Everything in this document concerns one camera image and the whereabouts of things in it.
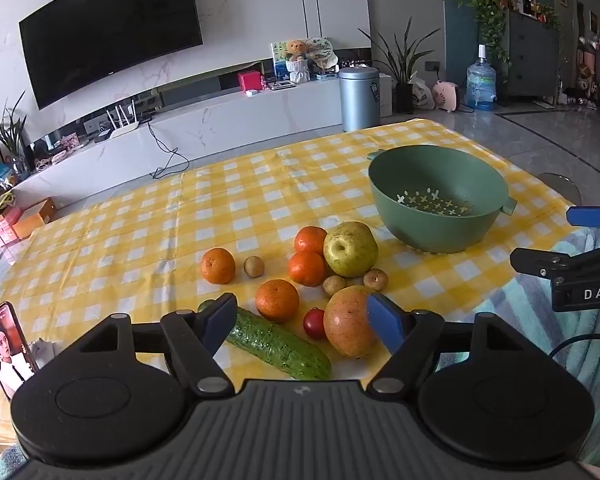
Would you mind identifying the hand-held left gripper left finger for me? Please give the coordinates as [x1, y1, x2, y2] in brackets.
[67, 292, 238, 399]

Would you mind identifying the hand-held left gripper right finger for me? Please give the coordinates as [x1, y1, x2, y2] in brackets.
[366, 293, 524, 397]

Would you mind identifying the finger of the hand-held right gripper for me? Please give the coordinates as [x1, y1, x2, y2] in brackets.
[566, 203, 600, 229]
[510, 240, 600, 282]

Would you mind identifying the orange tangerine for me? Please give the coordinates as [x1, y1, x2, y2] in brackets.
[287, 251, 327, 287]
[294, 226, 328, 255]
[200, 247, 236, 285]
[255, 278, 300, 324]

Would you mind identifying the green cucumber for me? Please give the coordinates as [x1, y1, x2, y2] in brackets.
[197, 299, 333, 381]

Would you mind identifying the red cherry tomato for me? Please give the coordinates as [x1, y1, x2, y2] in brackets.
[302, 308, 327, 340]

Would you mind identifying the yellow green pear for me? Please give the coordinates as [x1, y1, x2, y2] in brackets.
[323, 221, 379, 278]

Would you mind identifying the green colander bowl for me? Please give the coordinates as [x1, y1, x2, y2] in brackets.
[366, 145, 518, 254]

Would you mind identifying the clear acrylic chair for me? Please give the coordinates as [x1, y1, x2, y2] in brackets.
[537, 172, 582, 207]

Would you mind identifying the teal striped fleece clothing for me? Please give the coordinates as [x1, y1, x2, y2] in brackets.
[472, 227, 600, 467]

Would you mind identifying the yellow checked tablecloth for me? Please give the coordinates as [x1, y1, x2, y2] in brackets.
[0, 119, 581, 461]

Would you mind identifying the dark grey dresser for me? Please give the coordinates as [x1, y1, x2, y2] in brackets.
[507, 10, 563, 98]

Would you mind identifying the blue water jug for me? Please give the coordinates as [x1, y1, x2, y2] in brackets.
[466, 44, 497, 112]

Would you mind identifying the white crumpled tissue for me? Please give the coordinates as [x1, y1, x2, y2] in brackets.
[30, 337, 64, 369]

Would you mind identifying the pink fan heater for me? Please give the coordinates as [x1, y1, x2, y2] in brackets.
[432, 81, 461, 113]

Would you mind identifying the white marble tv cabinet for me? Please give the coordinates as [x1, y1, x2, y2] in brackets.
[10, 72, 393, 206]

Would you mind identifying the white plastic bag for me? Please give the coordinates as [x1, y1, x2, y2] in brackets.
[411, 72, 436, 111]

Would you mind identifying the orange cardboard box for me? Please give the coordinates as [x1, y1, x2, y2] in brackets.
[12, 197, 59, 239]

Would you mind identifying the white wifi router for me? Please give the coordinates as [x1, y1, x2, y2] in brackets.
[105, 101, 142, 139]

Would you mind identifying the smartphone with lit screen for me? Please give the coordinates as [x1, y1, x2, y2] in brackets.
[0, 301, 39, 402]

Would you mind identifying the potted long-leaf plant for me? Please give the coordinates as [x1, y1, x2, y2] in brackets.
[358, 16, 433, 114]

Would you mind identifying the silver pedal trash can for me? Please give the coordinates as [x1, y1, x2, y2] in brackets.
[338, 66, 381, 133]

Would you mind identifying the green ivy plant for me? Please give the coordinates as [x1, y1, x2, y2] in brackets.
[457, 0, 518, 76]

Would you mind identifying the red cardboard box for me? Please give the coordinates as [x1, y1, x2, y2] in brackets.
[0, 207, 24, 247]

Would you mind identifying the white woven basket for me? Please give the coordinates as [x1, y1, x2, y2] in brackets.
[286, 59, 311, 84]

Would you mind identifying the green picture card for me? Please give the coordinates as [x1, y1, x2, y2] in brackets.
[271, 40, 291, 81]

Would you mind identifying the green plant in glass vase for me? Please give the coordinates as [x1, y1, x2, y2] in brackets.
[0, 91, 32, 179]

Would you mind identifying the round paper fan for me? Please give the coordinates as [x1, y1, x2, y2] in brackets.
[305, 36, 339, 69]

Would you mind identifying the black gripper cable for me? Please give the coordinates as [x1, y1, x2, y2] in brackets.
[549, 329, 600, 362]

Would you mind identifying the black power cable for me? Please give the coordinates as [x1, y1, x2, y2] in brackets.
[147, 120, 191, 179]

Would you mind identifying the black wall television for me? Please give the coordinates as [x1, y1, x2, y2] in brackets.
[19, 0, 203, 110]

